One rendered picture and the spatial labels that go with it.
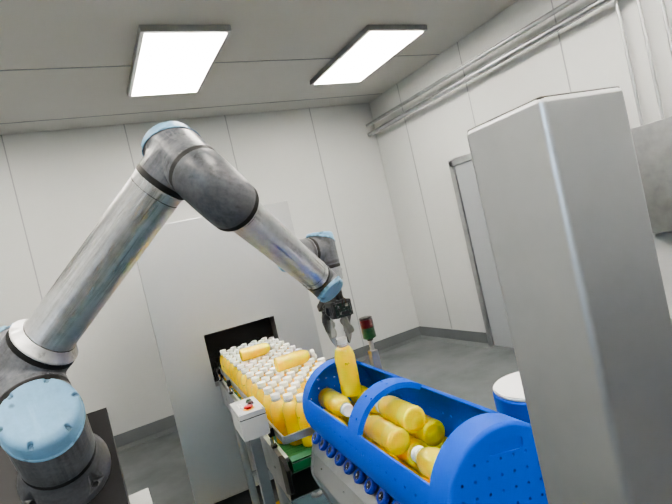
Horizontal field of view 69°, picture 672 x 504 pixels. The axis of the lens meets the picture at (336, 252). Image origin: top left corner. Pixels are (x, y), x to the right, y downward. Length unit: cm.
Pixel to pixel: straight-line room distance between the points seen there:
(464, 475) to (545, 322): 75
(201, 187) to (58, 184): 490
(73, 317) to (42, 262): 458
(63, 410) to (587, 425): 100
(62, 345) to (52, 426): 18
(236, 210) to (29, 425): 57
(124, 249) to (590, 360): 96
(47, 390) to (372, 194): 597
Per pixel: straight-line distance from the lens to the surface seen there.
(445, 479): 102
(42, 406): 115
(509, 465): 108
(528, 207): 27
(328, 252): 156
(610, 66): 468
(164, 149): 104
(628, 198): 29
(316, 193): 641
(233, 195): 97
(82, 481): 129
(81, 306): 116
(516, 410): 170
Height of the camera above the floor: 165
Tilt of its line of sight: 2 degrees down
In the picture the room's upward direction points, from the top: 13 degrees counter-clockwise
